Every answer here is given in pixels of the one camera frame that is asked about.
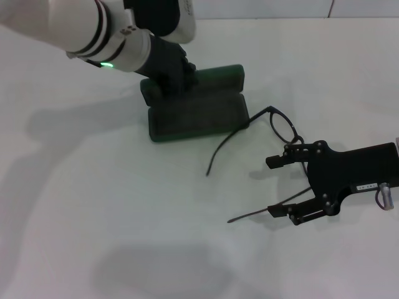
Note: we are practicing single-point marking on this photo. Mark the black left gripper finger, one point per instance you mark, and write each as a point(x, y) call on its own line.
point(192, 76)
point(171, 92)

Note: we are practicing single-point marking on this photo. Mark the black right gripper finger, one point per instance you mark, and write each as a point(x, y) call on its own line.
point(274, 161)
point(277, 211)

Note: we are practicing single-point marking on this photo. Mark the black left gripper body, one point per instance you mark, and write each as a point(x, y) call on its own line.
point(165, 62)

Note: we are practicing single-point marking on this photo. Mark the green glasses case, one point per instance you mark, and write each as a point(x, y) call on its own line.
point(199, 121)

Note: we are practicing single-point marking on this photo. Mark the black glasses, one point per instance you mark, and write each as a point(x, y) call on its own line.
point(270, 109)

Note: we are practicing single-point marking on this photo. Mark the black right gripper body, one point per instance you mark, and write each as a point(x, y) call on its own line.
point(349, 168)

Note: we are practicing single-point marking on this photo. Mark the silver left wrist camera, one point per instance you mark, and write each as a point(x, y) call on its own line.
point(187, 18)

